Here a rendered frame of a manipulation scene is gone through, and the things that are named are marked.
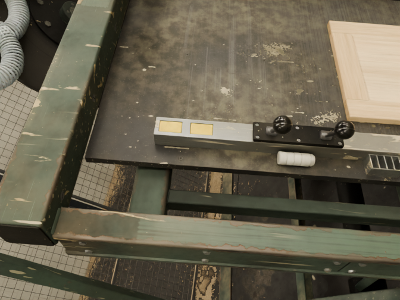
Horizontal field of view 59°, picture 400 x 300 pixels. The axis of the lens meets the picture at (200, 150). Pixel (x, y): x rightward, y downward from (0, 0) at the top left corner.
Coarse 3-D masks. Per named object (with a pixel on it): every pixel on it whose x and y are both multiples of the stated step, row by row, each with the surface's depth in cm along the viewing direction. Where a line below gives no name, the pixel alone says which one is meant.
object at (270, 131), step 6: (276, 120) 67; (282, 120) 67; (288, 120) 67; (276, 126) 67; (282, 126) 67; (288, 126) 67; (270, 132) 78; (276, 132) 68; (282, 132) 67; (288, 132) 68
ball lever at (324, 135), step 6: (342, 120) 68; (336, 126) 68; (342, 126) 67; (348, 126) 67; (354, 126) 67; (324, 132) 78; (330, 132) 74; (336, 132) 68; (342, 132) 67; (348, 132) 67; (354, 132) 67; (324, 138) 78; (330, 138) 78; (342, 138) 68; (348, 138) 68
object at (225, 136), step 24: (168, 120) 81; (192, 120) 81; (168, 144) 81; (192, 144) 81; (216, 144) 80; (240, 144) 79; (264, 144) 79; (288, 144) 78; (360, 144) 79; (384, 144) 79
